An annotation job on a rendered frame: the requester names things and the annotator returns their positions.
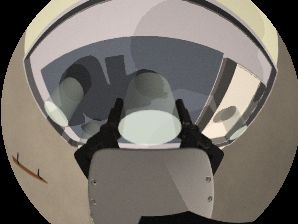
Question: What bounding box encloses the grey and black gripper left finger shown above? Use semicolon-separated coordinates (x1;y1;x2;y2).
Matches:
74;98;124;179

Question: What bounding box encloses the clear glass jar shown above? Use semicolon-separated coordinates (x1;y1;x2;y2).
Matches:
78;123;100;148
220;106;247;140
118;72;181;145
44;77;84;127

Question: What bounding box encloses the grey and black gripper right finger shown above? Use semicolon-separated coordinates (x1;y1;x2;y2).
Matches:
175;99;224;176

